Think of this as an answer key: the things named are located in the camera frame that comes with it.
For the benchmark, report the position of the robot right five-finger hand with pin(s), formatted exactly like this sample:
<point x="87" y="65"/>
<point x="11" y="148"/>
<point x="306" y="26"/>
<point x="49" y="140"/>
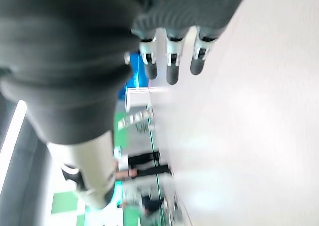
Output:
<point x="74" y="61"/>

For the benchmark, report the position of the blue panel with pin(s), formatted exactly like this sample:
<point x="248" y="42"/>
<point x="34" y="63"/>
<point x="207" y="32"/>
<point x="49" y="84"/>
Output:
<point x="137" y="71"/>

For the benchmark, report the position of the white box cabinet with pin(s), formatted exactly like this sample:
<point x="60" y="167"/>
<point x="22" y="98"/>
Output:
<point x="139" y="97"/>

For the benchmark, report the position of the green banner with white print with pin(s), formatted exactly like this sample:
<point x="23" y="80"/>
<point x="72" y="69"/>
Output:
<point x="133" y="120"/>

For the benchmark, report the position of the white light strip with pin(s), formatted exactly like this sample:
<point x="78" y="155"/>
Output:
<point x="13" y="126"/>

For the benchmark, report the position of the person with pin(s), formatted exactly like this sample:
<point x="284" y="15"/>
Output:
<point x="147" y="167"/>
<point x="152" y="201"/>

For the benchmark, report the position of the green square panel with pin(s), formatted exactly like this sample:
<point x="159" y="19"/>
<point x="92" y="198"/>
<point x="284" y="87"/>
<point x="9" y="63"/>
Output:
<point x="64" y="203"/>

